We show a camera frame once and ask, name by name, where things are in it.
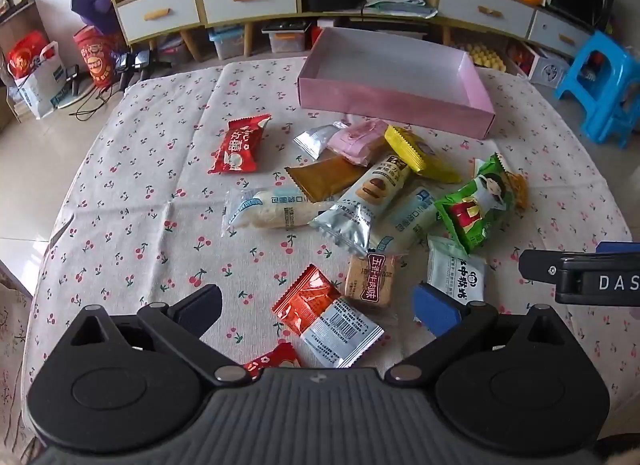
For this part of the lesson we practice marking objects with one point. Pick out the small silver snack packet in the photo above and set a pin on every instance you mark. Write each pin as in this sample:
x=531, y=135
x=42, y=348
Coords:
x=312, y=139

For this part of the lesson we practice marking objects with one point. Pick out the white blue bread packet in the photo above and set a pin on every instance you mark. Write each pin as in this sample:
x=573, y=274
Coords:
x=407, y=220
x=270, y=212

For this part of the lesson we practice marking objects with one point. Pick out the white shopping bag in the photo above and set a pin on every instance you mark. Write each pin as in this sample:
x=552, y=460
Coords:
x=35, y=80

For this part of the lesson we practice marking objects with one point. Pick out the white red printed box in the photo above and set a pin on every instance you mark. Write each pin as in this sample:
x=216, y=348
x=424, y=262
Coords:
x=542, y=67

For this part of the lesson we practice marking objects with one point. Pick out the silver orange biscuit packet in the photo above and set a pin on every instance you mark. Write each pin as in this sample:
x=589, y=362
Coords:
x=517, y=187

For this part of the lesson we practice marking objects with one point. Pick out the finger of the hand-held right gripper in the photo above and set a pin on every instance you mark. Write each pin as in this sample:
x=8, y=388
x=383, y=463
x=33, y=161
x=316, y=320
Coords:
x=537, y=265
x=617, y=247

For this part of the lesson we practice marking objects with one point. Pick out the wooden bookshelf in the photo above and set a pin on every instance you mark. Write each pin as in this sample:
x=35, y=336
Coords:
x=20, y=20

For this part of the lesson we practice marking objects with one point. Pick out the white pale green snack packet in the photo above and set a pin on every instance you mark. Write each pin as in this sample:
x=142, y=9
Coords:
x=457, y=272

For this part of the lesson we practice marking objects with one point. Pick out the yellow egg tray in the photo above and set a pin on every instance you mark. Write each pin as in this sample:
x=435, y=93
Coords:
x=485, y=57

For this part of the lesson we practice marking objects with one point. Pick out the brown snack packet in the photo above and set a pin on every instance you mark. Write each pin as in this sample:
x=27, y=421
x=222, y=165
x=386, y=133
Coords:
x=325, y=177

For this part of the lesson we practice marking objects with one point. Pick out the yellow snack packet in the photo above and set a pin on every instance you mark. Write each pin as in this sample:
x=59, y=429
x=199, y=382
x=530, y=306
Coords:
x=415, y=150

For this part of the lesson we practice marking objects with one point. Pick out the red printed bag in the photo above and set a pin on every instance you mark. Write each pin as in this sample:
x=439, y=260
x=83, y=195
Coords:
x=97, y=60

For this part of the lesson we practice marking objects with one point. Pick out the black tripod devices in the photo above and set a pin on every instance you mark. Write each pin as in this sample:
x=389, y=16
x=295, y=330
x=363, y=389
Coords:
x=137, y=62

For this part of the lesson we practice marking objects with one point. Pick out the blue plastic stool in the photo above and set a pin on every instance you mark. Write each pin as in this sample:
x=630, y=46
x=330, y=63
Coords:
x=597, y=80

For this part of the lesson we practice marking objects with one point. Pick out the tan biscuit packet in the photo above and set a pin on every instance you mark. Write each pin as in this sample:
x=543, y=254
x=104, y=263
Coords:
x=370, y=277

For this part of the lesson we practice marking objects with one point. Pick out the red snack packet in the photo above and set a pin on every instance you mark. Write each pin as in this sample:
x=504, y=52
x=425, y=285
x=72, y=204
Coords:
x=240, y=145

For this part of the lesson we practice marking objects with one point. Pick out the pink cardboard box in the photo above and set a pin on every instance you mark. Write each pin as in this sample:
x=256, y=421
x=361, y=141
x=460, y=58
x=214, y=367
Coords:
x=390, y=105

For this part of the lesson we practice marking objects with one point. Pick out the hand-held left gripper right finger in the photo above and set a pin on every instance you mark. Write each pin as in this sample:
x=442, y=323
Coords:
x=435, y=312

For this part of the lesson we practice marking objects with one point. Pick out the clear bin with blue lid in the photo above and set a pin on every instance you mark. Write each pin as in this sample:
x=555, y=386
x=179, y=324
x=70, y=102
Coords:
x=227, y=42

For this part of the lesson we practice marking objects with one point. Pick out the burger print snack packet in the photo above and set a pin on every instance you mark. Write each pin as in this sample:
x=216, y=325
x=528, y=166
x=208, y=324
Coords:
x=360, y=205

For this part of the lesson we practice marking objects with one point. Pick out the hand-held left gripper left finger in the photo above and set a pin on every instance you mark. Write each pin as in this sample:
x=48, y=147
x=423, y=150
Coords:
x=202, y=307

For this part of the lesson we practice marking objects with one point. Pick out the pink snack packet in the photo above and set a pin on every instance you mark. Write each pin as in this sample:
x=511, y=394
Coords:
x=357, y=142

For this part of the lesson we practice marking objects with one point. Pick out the cherry print tablecloth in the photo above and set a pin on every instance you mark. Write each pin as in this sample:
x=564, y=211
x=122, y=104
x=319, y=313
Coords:
x=150, y=195

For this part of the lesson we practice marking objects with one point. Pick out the orange silver snack packet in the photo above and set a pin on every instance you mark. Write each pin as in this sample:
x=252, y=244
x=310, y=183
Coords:
x=320, y=315

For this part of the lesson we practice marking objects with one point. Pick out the pile of folded cloths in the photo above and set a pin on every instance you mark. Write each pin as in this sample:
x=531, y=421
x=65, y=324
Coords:
x=400, y=2

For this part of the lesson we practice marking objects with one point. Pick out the clear storage bin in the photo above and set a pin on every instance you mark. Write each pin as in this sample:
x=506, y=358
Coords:
x=287, y=37

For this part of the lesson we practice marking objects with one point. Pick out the red flower print packet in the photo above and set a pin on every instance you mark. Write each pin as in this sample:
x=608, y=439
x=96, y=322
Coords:
x=275, y=360

